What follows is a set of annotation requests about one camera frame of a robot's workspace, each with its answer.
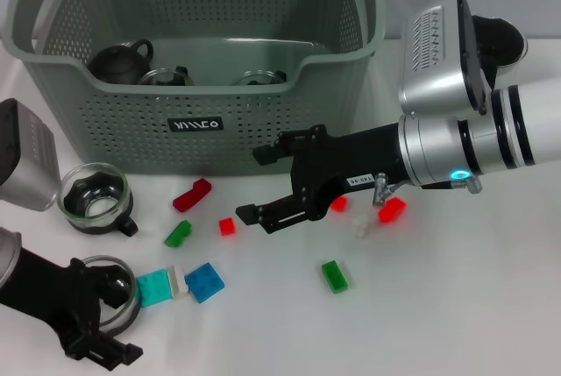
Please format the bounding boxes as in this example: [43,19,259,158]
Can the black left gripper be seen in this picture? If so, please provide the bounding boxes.
[0,246,145,371]

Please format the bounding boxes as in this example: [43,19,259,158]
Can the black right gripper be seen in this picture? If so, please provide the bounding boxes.
[234,123,412,236]

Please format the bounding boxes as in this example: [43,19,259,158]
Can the glass teacup black sleeve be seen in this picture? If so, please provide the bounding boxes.
[231,68,288,87]
[82,255,142,338]
[138,66,195,87]
[55,161,139,238]

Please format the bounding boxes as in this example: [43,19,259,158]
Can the grey perforated storage basket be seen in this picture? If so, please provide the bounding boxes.
[2,0,387,175]

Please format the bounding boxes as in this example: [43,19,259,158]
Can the cyan flat brick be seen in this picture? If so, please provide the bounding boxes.
[135,268,174,309]

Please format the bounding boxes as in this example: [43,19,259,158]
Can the small white brick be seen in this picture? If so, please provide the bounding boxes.
[168,264,190,298]

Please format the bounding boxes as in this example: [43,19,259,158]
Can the dark red curved brick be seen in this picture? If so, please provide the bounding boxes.
[173,177,213,213]

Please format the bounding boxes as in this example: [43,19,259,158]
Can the white translucent brick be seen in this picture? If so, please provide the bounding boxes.
[350,213,378,239]

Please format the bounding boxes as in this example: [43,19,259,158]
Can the blue square brick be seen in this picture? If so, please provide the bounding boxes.
[183,263,225,305]

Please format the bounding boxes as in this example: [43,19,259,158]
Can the translucent green stepped brick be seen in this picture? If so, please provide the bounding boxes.
[164,219,194,248]

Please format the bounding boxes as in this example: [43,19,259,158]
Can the green rectangular brick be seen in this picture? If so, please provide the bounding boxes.
[321,259,351,294]

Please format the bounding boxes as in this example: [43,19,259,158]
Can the bright red curved brick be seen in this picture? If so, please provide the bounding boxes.
[377,196,408,223]

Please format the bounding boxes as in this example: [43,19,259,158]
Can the dark brown clay teapot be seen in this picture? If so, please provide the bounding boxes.
[89,38,155,87]

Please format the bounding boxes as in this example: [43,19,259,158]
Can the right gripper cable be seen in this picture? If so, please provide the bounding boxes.
[371,172,483,209]

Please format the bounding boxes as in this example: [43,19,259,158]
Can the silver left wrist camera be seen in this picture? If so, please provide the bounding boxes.
[0,97,62,213]

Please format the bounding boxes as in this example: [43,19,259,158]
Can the glass pitcher black handle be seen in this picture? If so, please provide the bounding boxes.
[471,15,529,88]

